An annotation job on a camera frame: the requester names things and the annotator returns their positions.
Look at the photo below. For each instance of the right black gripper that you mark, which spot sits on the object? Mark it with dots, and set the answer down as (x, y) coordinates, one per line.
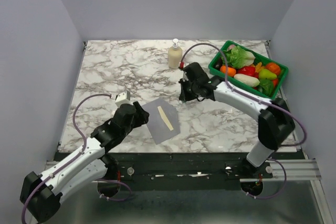
(184, 96)

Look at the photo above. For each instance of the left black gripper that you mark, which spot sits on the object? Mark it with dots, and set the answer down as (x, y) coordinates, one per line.
(142, 118)

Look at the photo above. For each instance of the beige letter paper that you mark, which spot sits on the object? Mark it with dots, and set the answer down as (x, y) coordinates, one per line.
(165, 118)

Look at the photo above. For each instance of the grey envelope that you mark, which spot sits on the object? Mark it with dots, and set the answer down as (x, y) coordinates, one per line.
(156, 126)

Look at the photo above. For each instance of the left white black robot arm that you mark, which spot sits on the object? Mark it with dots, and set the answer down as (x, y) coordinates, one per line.
(43, 194)

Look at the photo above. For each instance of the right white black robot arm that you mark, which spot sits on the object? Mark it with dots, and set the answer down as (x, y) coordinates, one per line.
(274, 121)

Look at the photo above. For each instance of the dark toy eggplant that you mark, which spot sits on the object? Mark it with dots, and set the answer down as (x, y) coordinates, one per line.
(218, 65)

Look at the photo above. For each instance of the beige soap pump bottle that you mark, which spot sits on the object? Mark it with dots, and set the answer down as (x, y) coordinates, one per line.
(175, 54)

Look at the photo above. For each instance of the orange toy fruit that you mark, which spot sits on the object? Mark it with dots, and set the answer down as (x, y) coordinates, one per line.
(228, 70)

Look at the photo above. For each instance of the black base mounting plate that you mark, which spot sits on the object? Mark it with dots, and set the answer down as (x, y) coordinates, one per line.
(196, 184)

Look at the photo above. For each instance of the green toy lettuce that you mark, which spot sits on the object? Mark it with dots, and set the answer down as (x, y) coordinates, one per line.
(237, 57)

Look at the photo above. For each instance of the white toy radish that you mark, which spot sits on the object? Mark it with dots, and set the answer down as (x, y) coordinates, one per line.
(247, 80)

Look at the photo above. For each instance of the red toy pepper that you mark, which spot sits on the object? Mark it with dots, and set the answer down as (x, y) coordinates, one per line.
(247, 70)

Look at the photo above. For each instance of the yellow toy pepper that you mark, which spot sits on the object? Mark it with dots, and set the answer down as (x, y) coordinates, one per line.
(258, 67)

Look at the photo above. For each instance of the green toy pear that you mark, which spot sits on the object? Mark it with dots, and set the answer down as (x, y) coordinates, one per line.
(265, 74)

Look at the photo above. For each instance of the green toy leaf vegetable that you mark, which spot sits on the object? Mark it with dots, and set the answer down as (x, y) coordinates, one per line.
(266, 87)

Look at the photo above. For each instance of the orange toy tomato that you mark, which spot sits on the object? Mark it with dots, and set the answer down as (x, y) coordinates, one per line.
(274, 68)

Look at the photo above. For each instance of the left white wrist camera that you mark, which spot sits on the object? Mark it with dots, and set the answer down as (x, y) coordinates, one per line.
(123, 98)

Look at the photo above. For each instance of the aluminium frame rail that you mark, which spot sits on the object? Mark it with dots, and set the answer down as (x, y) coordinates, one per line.
(144, 167)

